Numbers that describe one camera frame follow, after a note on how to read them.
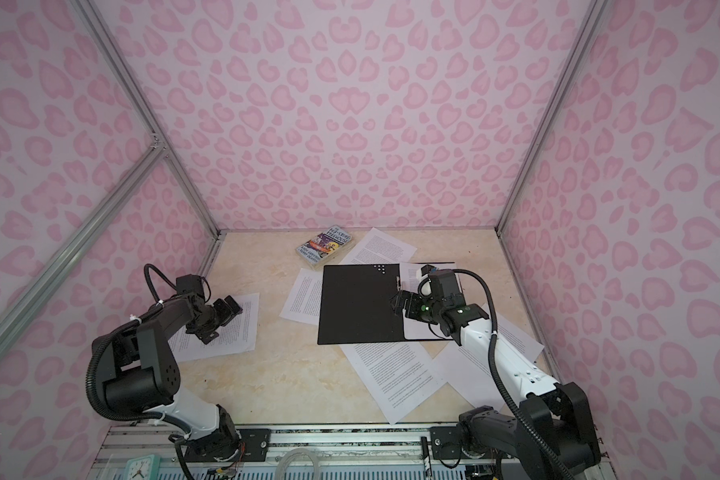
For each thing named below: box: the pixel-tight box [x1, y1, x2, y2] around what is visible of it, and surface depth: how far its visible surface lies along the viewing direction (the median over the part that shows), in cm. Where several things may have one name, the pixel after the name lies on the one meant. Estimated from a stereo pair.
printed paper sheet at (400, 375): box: [339, 341, 448, 425], surface depth 86 cm
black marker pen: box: [420, 436, 433, 480], surface depth 72 cm
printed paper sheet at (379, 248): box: [339, 227, 417, 265], surface depth 116 cm
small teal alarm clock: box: [126, 454, 162, 480], surface depth 70 cm
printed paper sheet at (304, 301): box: [279, 268, 324, 326], surface depth 103 cm
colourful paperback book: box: [295, 225, 353, 267], surface depth 116 cm
